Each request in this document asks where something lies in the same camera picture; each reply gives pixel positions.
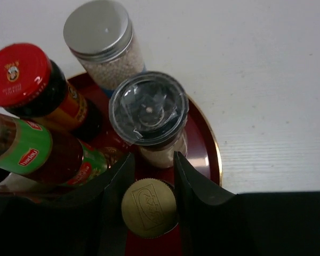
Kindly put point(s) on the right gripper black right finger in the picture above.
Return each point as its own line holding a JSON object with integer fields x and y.
{"x": 214, "y": 221}

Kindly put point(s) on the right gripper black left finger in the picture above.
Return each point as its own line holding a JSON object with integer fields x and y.
{"x": 85, "y": 221}

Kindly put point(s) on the yellow label small oil bottle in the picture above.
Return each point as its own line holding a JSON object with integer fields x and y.
{"x": 149, "y": 208}

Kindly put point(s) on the red lid chili sauce jar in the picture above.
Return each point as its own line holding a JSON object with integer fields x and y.
{"x": 32, "y": 86}

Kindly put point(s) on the silver lid blue label jar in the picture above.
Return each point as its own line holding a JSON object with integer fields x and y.
{"x": 101, "y": 36}

